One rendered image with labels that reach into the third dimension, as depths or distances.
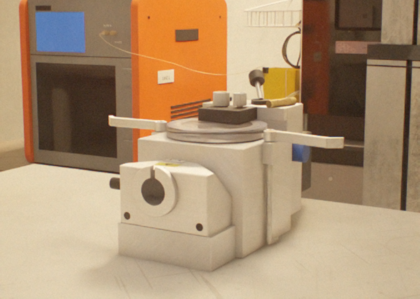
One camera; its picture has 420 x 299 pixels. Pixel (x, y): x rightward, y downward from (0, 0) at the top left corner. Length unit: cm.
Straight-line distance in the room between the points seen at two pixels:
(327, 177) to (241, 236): 155
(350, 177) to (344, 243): 146
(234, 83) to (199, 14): 164
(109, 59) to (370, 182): 81
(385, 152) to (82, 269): 71
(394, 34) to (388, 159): 19
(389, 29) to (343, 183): 99
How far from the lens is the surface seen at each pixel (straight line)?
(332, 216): 76
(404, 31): 121
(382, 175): 123
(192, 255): 60
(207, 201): 58
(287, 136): 63
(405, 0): 121
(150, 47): 181
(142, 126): 70
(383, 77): 121
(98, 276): 59
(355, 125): 222
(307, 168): 79
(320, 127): 225
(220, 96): 69
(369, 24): 215
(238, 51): 360
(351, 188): 214
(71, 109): 192
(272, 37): 352
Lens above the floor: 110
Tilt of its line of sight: 10 degrees down
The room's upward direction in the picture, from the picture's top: straight up
